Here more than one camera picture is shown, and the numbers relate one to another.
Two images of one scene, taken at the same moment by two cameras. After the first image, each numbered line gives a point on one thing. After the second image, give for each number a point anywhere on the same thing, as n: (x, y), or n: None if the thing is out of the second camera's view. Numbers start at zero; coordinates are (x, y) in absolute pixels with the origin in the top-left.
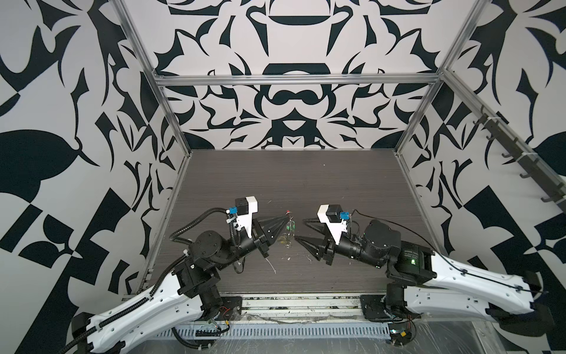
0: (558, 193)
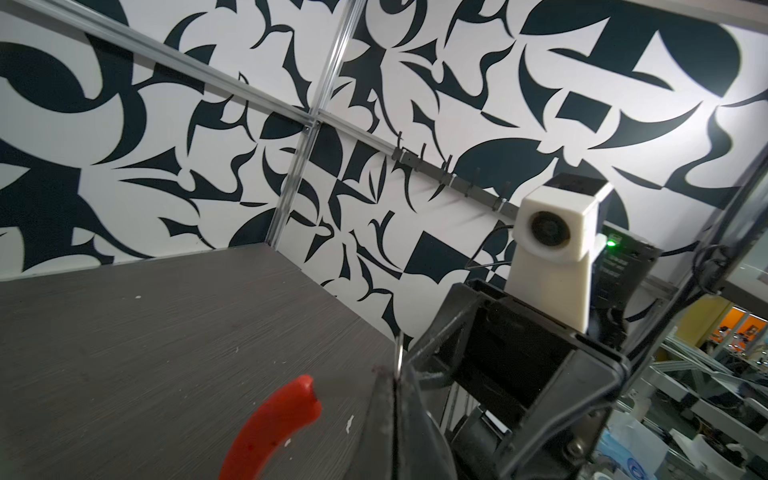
0: (445, 177)
